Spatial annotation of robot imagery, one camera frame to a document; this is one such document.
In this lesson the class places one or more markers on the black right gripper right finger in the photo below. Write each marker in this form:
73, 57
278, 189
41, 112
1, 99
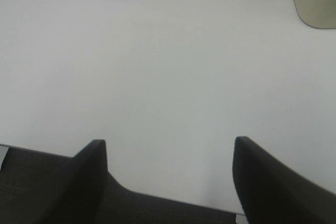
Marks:
271, 192

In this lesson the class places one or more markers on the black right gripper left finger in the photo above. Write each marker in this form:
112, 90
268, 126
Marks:
73, 193

